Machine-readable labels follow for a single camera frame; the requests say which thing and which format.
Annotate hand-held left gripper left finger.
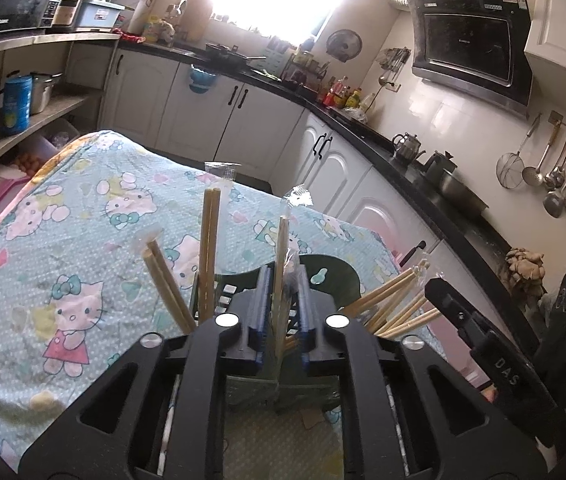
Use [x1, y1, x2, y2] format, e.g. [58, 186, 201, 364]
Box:
[18, 266, 271, 480]

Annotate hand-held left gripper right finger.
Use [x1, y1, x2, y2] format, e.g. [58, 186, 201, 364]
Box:
[297, 266, 548, 480]

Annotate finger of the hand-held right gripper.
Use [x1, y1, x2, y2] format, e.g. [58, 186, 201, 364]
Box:
[423, 276, 566, 448]

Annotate wooden chopstick pair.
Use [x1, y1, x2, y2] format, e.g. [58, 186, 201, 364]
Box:
[197, 161, 240, 323]
[375, 307, 442, 338]
[144, 232, 198, 335]
[363, 292, 428, 333]
[270, 185, 314, 361]
[340, 262, 431, 318]

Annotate green plastic utensil holder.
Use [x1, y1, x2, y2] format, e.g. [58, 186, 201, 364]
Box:
[190, 254, 364, 411]

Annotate row of hanging kitchen utensils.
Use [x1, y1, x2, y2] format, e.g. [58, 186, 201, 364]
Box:
[522, 120, 566, 226]

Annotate beige dried mushroom cluster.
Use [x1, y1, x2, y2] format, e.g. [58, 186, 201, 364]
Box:
[504, 247, 548, 297]

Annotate steel basin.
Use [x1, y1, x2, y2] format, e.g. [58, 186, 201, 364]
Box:
[437, 170, 490, 217]

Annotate black kitchen countertop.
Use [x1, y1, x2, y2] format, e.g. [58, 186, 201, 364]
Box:
[118, 40, 538, 351]

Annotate round steel kettle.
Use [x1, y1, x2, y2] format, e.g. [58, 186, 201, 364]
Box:
[392, 132, 428, 162]

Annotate dark steel kettle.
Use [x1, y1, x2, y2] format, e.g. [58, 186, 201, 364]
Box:
[423, 150, 458, 183]

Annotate cartoon cat printed blanket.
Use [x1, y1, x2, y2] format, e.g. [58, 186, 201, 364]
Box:
[0, 130, 448, 480]

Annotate row of sauce bottles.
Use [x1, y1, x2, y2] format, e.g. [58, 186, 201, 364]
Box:
[322, 76, 366, 111]

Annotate blue hanging plastic bowl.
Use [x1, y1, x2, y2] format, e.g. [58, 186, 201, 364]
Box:
[188, 64, 217, 96]

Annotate white base cabinets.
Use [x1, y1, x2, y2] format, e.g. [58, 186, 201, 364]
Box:
[98, 47, 444, 271]

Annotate dark spice rack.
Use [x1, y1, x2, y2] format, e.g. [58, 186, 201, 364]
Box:
[283, 37, 325, 86]

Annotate pile of brown eggs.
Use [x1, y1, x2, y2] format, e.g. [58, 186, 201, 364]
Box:
[12, 152, 44, 177]

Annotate small dark fan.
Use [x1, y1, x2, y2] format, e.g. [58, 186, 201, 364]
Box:
[325, 29, 364, 63]

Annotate kitchen shelf unit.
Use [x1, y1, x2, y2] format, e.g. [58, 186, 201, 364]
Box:
[0, 30, 124, 196]

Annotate black range hood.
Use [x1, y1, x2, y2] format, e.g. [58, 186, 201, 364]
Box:
[408, 0, 534, 121]

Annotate beige cutting board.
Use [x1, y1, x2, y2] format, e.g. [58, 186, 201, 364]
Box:
[183, 0, 214, 46]

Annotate steel cooking pot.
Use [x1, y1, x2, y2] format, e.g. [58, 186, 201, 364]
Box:
[30, 72, 63, 115]

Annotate blue tin can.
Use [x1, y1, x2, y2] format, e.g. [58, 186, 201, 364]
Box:
[2, 74, 33, 137]

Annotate white thermos jug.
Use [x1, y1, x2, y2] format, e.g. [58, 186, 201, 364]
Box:
[127, 0, 170, 36]

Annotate grey blue plastic box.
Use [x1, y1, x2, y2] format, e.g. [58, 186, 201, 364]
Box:
[74, 0, 126, 30]

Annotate wire mesh strainer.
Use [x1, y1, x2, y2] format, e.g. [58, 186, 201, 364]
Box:
[495, 114, 542, 191]

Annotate wall utensil rack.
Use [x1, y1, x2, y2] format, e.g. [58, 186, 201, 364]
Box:
[377, 46, 413, 93]

